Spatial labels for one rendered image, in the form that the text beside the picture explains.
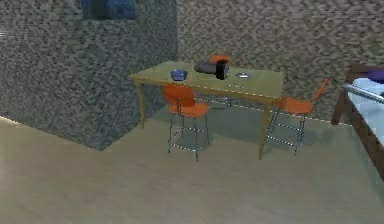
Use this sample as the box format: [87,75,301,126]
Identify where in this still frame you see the black and grey cylinder appliance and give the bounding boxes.
[193,59,230,81]

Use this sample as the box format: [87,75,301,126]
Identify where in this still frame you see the brown wooden bed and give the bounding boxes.
[330,63,384,183]

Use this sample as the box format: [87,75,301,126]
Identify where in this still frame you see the purple pillow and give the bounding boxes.
[367,69,384,84]

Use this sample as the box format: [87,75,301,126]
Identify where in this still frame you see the blue bowl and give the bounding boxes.
[169,68,189,82]

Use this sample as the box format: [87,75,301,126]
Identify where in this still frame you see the yellow wooden dining table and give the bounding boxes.
[128,60,285,161]

